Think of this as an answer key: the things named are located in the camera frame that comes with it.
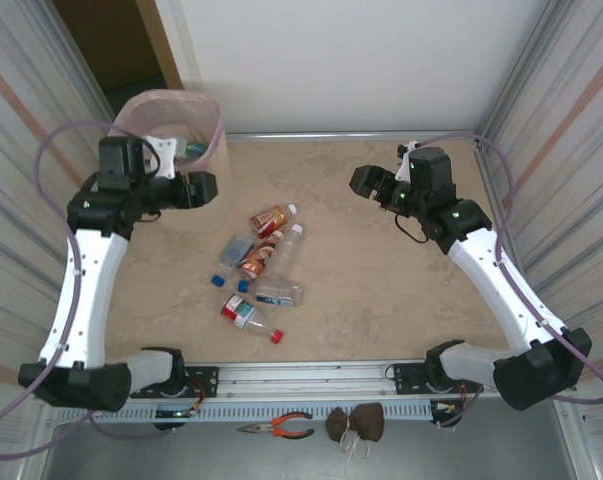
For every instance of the beige plastic bin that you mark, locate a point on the beige plastic bin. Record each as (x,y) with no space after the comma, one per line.
(201,220)

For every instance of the green bottle yellow cap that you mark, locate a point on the green bottle yellow cap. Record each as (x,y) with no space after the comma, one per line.
(197,149)

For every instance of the grey blue label bottle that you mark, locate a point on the grey blue label bottle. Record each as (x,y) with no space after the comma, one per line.
(236,250)

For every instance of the gold red label bottle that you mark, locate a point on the gold red label bottle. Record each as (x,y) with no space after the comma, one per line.
(270,219)

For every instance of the brown white swirl label bottle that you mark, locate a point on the brown white swirl label bottle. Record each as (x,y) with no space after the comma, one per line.
(257,256)

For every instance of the clear unlabelled bottle white cap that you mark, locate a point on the clear unlabelled bottle white cap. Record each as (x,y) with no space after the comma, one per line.
(287,250)

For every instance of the red label red cap bottle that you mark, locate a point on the red label red cap bottle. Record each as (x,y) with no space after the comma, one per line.
(238,310)

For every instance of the clear bottle blue cap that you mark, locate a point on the clear bottle blue cap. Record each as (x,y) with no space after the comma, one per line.
(278,293)

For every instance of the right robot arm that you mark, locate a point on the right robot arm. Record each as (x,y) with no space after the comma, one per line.
(491,290)

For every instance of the small circuit board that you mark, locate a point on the small circuit board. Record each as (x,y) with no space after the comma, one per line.
(443,407)
(176,413)

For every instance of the brown cloth bundle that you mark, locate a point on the brown cloth bundle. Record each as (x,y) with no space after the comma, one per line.
(361,420)

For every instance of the grey metal shelf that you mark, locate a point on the grey metal shelf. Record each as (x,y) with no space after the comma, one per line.
(181,460)

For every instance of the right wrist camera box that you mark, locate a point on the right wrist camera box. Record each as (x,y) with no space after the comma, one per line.
(403,170)

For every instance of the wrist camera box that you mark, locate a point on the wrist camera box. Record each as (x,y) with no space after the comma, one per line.
(160,155)
(403,170)

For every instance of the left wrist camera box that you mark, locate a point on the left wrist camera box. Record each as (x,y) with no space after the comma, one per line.
(160,155)

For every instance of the tan wooden door frame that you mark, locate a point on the tan wooden door frame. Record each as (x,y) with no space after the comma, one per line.
(156,35)

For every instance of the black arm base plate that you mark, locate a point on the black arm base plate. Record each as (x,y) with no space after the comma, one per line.
(206,382)
(406,375)

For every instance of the long aluminium base rail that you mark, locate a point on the long aluminium base rail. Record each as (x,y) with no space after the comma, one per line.
(306,380)

